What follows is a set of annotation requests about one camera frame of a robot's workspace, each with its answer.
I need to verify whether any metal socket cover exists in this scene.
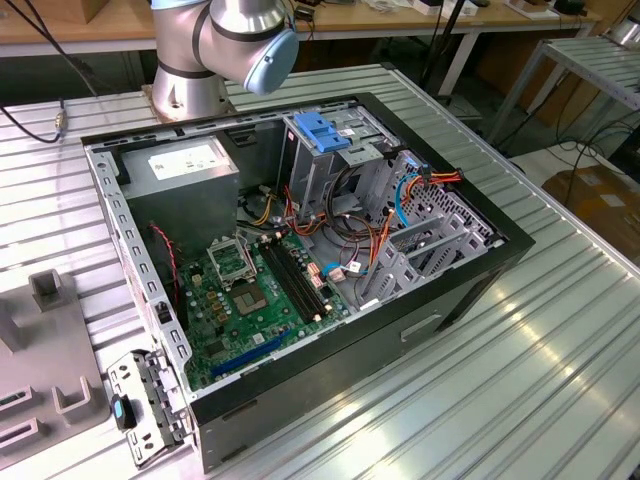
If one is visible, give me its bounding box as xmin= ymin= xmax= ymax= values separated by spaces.
xmin=206 ymin=233 xmax=260 ymax=290

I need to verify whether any black case fan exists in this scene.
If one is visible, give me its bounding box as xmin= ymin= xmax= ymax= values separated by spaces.
xmin=147 ymin=223 xmax=190 ymax=332

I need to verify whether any black tripod stand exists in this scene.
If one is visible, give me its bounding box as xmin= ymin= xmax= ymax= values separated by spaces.
xmin=418 ymin=0 xmax=469 ymax=99

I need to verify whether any blue drive cage latch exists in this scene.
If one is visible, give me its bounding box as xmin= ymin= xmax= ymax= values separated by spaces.
xmin=293 ymin=112 xmax=340 ymax=155

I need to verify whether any grey power supply unit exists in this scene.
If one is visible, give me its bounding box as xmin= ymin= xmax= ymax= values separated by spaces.
xmin=117 ymin=135 xmax=242 ymax=259

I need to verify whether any black PC case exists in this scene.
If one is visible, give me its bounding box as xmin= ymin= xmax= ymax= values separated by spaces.
xmin=79 ymin=91 xmax=537 ymax=475

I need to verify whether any small brown cardboard box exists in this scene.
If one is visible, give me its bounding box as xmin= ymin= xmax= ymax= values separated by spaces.
xmin=19 ymin=0 xmax=109 ymax=25

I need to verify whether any grey optical drive cage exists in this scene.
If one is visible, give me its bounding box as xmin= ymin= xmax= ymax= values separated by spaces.
xmin=277 ymin=106 xmax=401 ymax=224

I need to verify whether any wooden desk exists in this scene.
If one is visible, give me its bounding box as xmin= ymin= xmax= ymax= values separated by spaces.
xmin=0 ymin=0 xmax=604 ymax=99

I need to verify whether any green motherboard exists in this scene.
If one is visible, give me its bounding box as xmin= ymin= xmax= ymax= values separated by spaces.
xmin=175 ymin=227 xmax=351 ymax=392

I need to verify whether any black latch with blue tab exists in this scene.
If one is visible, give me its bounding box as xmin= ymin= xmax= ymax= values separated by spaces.
xmin=109 ymin=393 xmax=138 ymax=432

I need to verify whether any grey metal disk bay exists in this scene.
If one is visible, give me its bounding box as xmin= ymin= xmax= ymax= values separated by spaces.
xmin=357 ymin=209 xmax=496 ymax=312

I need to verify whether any grey parts rack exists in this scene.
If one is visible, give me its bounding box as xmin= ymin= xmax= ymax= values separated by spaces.
xmin=0 ymin=268 xmax=110 ymax=454

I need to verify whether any black RAM slot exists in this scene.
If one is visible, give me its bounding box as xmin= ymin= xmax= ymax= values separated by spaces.
xmin=257 ymin=240 xmax=310 ymax=325
xmin=278 ymin=234 xmax=332 ymax=319
xmin=271 ymin=236 xmax=324 ymax=321
xmin=264 ymin=238 xmax=317 ymax=323

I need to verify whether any silver expansion slot bracket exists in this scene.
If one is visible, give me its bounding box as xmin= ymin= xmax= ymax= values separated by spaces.
xmin=107 ymin=349 xmax=196 ymax=470

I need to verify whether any metal slat side table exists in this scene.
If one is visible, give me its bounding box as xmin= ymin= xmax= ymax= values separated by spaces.
xmin=487 ymin=35 xmax=640 ymax=146

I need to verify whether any flat brown cardboard box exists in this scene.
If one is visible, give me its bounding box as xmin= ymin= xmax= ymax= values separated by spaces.
xmin=541 ymin=167 xmax=640 ymax=269

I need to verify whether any blue expansion slot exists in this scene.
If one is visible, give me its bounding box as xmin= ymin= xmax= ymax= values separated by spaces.
xmin=208 ymin=327 xmax=295 ymax=380

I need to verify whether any white box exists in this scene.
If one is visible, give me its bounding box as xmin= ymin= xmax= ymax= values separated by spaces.
xmin=413 ymin=0 xmax=479 ymax=17

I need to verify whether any red fan wire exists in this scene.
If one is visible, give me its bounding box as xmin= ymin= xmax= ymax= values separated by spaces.
xmin=148 ymin=222 xmax=181 ymax=307

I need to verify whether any black cable with metal plug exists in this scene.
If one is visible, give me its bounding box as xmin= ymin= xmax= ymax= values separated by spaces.
xmin=0 ymin=97 xmax=69 ymax=145

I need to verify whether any thick black cable bundle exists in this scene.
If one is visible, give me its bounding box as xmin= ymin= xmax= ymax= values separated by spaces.
xmin=324 ymin=167 xmax=386 ymax=246

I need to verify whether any yellow black wire bundle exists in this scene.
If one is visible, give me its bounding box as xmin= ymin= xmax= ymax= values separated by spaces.
xmin=238 ymin=183 xmax=277 ymax=227

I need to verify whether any red orange wire bundle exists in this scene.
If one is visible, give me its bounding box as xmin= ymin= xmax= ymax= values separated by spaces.
xmin=281 ymin=185 xmax=331 ymax=239

